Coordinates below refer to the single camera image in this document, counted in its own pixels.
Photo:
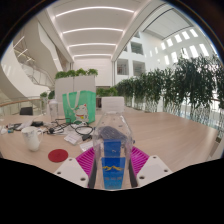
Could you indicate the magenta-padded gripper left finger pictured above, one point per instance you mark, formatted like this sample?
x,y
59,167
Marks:
x,y
71,171

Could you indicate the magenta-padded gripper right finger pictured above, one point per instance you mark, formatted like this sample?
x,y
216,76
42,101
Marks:
x,y
153,170

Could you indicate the clear water bottle blue label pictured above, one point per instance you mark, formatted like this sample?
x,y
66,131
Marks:
x,y
112,160

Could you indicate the flat round red coaster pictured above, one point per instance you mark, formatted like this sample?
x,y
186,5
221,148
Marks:
x,y
58,155

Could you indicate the white flat packet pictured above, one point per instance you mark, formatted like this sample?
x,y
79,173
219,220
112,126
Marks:
x,y
72,138

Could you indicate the white ceramic mug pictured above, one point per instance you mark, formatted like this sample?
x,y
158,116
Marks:
x,y
30,139

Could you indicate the small black pouch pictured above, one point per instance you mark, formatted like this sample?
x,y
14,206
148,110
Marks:
x,y
36,123

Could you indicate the clear tumbler with white lid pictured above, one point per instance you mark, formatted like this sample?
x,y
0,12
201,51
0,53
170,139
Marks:
x,y
53,110

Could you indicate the green tote bag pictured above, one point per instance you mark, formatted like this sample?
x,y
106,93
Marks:
x,y
80,101

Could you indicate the small teal marker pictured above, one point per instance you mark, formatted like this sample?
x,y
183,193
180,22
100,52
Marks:
x,y
10,130

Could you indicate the black office chair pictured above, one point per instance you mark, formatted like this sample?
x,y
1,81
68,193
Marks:
x,y
26,111

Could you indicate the wooden planter with green plants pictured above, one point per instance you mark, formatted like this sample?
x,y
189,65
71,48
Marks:
x,y
46,95

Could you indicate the white cabinet topped with plants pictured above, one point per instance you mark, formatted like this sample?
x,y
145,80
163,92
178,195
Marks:
x,y
75,85

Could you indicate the planter shelf with green plants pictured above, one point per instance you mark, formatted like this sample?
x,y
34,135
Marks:
x,y
106,91

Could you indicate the row of green plants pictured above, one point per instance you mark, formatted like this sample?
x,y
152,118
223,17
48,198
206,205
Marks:
x,y
186,83

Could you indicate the ceiling light strips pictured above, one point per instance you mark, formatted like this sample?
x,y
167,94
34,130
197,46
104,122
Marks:
x,y
93,30

